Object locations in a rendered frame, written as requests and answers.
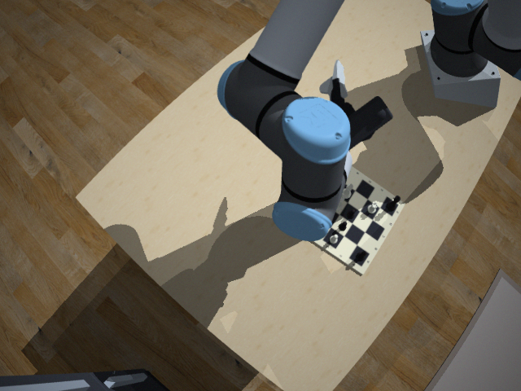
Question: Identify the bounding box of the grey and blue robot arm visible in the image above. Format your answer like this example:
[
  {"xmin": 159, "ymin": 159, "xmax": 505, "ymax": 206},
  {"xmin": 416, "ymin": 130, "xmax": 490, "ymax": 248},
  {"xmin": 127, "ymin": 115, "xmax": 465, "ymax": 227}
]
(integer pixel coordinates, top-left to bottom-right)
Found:
[{"xmin": 217, "ymin": 0, "xmax": 521, "ymax": 241}]

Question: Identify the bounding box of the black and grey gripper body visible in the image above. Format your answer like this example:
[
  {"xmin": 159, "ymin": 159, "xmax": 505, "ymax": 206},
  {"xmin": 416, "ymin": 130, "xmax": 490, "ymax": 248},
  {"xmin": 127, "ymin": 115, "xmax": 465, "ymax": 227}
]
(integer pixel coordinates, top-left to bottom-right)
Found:
[{"xmin": 342, "ymin": 103, "xmax": 355, "ymax": 116}]

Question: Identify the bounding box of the black and white chessboard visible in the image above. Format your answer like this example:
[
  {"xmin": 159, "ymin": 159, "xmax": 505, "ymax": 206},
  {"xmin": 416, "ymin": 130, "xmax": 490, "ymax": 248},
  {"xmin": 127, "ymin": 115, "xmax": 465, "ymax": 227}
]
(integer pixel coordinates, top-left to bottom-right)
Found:
[{"xmin": 313, "ymin": 167, "xmax": 405, "ymax": 275}]

